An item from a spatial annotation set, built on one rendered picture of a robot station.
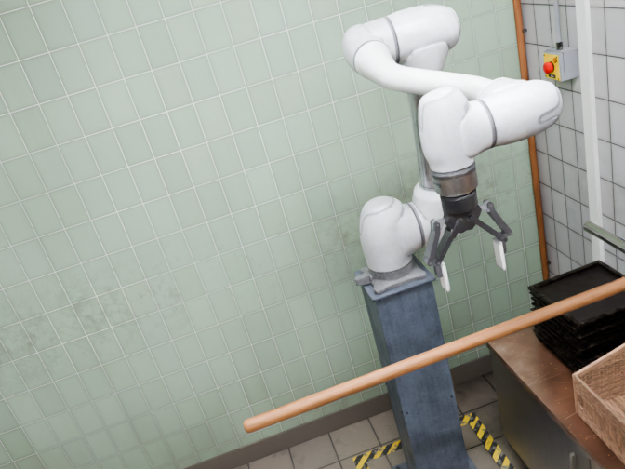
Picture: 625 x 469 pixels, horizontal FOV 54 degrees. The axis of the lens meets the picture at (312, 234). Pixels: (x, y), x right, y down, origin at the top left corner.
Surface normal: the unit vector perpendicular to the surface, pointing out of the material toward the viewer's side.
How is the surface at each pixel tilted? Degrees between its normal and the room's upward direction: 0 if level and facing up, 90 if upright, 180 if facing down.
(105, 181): 90
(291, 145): 90
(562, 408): 0
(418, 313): 90
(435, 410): 90
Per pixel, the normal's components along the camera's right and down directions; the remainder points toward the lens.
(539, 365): -0.25, -0.87
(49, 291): 0.22, 0.36
